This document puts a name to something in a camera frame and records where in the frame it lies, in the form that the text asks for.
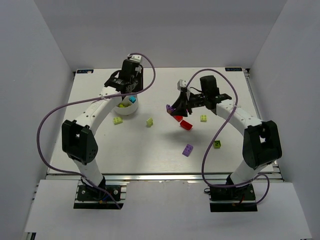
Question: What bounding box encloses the light green lego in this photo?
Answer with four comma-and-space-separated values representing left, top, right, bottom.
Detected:
200, 114, 208, 123
146, 117, 154, 128
113, 116, 123, 125

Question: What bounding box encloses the cyan lego brick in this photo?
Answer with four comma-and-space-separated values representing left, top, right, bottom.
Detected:
129, 96, 137, 104

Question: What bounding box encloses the dark green lego brick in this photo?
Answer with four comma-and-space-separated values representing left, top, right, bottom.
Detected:
212, 140, 222, 149

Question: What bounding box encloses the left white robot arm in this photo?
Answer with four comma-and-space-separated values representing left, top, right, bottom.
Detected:
61, 55, 143, 189

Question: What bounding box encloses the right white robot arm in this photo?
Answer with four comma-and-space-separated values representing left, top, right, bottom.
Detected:
171, 75, 282, 188

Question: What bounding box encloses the red lego long brick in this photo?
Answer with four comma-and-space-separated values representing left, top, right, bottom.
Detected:
173, 115, 183, 122

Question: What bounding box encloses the red lego short brick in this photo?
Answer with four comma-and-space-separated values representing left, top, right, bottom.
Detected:
180, 120, 193, 131

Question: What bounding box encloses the white divided round container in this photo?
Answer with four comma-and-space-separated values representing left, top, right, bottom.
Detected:
114, 94, 139, 116

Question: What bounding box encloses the purple flat lego brick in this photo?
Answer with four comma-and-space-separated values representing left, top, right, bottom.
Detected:
182, 144, 194, 157

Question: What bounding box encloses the right blue table label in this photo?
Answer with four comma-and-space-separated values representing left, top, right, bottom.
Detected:
224, 67, 243, 72

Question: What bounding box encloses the blue table label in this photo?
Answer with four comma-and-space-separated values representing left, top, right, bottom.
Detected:
76, 69, 94, 74
224, 67, 243, 72

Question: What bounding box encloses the left blue table label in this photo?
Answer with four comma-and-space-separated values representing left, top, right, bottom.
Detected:
76, 69, 94, 74

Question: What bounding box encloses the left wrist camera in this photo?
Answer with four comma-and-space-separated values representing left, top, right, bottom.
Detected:
128, 54, 142, 64

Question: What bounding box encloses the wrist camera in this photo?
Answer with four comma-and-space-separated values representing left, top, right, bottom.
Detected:
177, 79, 188, 91
128, 54, 142, 64

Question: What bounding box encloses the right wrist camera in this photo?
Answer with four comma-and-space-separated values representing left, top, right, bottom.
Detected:
177, 79, 188, 91

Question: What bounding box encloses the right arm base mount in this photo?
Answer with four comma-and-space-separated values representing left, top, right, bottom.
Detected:
204, 184, 258, 213

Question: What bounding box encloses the aluminium table frame rail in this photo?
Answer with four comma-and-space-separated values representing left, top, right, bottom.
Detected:
243, 67, 285, 181

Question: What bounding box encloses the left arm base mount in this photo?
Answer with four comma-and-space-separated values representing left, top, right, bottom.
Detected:
73, 180, 127, 210

